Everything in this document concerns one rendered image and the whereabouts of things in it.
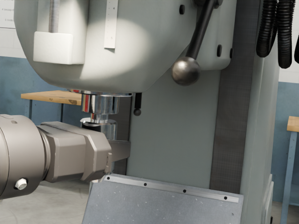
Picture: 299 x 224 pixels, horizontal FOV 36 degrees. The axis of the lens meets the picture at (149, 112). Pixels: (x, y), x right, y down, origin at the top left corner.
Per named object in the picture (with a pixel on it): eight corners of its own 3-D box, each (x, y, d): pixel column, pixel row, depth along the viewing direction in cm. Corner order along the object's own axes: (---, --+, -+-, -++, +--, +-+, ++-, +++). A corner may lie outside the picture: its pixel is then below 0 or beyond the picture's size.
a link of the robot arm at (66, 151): (115, 119, 52) (22, 125, 43) (109, 202, 53) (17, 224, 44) (49, 105, 60) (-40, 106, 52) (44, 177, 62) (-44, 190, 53)
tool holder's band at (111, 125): (73, 128, 57) (74, 120, 57) (89, 123, 62) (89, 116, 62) (108, 133, 56) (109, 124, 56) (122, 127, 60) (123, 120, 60)
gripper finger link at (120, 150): (125, 160, 60) (88, 166, 55) (127, 136, 60) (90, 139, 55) (134, 163, 59) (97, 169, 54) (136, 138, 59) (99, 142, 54)
